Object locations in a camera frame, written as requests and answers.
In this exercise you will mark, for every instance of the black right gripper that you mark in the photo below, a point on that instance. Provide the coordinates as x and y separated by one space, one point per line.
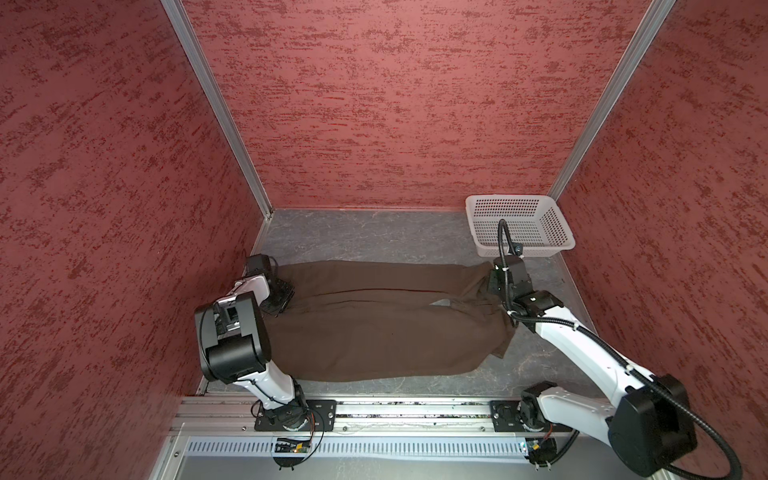
493 282

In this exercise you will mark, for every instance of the aluminium corner post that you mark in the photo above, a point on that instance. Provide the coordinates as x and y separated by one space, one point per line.
184 31
647 30

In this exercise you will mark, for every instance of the brown corduroy trousers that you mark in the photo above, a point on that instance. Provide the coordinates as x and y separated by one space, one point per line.
355 321

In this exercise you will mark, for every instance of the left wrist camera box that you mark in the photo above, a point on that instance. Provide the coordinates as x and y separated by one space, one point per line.
259 264

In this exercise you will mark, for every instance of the left small circuit board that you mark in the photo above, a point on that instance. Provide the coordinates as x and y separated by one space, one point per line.
289 446

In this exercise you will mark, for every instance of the aluminium right corner post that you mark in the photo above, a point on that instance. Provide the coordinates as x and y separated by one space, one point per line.
647 30

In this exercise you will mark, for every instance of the white slotted cable duct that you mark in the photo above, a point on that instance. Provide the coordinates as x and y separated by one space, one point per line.
508 449

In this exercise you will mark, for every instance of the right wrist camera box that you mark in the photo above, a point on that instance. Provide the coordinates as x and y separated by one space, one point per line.
527 286

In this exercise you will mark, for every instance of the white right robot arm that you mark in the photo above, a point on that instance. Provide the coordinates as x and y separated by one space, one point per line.
640 416

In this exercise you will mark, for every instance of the right small circuit board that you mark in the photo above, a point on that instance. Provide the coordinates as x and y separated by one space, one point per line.
541 450

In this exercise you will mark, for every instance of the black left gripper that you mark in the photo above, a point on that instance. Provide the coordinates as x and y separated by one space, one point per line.
288 293

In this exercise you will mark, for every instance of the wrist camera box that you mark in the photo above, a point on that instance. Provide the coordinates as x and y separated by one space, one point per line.
259 264
527 286

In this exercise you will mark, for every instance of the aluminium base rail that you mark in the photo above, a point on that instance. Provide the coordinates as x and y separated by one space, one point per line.
382 416

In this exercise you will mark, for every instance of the small circuit board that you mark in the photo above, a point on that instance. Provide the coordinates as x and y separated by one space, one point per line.
541 450
289 446

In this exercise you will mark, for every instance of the white perforated plastic basket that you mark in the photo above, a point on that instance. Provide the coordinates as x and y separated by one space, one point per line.
535 221

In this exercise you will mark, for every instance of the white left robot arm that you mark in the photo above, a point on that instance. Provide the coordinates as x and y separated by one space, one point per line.
234 348

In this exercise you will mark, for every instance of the aluminium left corner post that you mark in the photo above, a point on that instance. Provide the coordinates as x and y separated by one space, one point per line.
184 31

